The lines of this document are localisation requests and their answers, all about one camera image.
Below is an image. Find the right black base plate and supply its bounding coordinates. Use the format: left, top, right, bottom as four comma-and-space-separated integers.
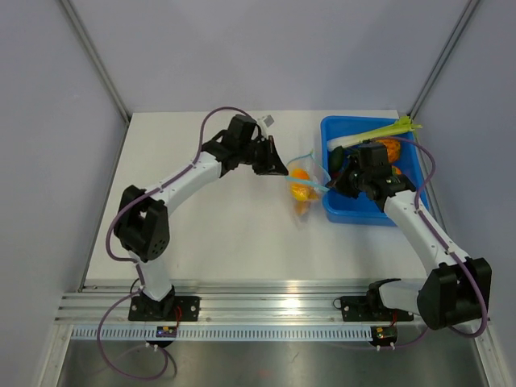
332, 296, 414, 323

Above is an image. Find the circuit board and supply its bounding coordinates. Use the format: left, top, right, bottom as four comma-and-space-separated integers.
371, 325, 398, 346
156, 326, 177, 338

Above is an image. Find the yellow mango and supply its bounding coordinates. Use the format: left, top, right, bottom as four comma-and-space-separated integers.
289, 169, 319, 202

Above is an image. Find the aluminium frame post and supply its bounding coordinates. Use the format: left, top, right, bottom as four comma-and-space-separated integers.
56, 0, 131, 127
407, 0, 483, 120

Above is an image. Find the aluminium mounting rail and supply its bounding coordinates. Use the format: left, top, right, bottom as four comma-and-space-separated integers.
54, 280, 492, 327

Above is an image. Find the right circuit board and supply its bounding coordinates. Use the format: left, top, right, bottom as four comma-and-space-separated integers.
371, 325, 398, 346

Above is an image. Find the orange toy pineapple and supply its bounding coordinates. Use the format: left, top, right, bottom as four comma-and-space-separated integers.
374, 139, 402, 164

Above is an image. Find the clear zip top bag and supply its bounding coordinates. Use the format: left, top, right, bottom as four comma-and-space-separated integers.
285, 150, 331, 227

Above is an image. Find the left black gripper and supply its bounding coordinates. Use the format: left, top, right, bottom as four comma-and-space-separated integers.
239, 136, 289, 177

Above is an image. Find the blue plastic tray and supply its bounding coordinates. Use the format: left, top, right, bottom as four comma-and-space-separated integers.
320, 115, 423, 227

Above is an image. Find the white slotted cable duct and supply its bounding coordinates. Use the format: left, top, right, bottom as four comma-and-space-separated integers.
71, 325, 372, 342

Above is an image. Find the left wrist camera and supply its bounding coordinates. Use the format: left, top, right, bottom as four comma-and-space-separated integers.
256, 114, 275, 131

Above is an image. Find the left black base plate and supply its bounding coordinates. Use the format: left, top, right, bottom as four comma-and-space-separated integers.
128, 295, 201, 322

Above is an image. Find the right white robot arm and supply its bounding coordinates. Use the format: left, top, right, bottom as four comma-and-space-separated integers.
328, 141, 492, 338

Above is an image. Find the left circuit board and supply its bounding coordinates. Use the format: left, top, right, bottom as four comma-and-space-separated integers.
156, 326, 177, 338

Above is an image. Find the green cucumber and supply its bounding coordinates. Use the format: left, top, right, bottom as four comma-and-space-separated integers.
328, 146, 346, 173

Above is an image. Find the right aluminium frame post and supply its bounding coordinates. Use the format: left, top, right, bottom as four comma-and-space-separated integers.
407, 0, 483, 120

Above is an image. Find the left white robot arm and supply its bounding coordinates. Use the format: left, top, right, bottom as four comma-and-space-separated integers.
108, 110, 288, 321

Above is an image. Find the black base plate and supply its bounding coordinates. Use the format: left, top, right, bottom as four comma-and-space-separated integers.
128, 295, 201, 322
332, 296, 414, 323

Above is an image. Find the green celery stalk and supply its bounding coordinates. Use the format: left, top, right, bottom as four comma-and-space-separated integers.
326, 116, 422, 151

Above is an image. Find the left aluminium frame post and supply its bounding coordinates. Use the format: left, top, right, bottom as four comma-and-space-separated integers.
56, 0, 131, 127

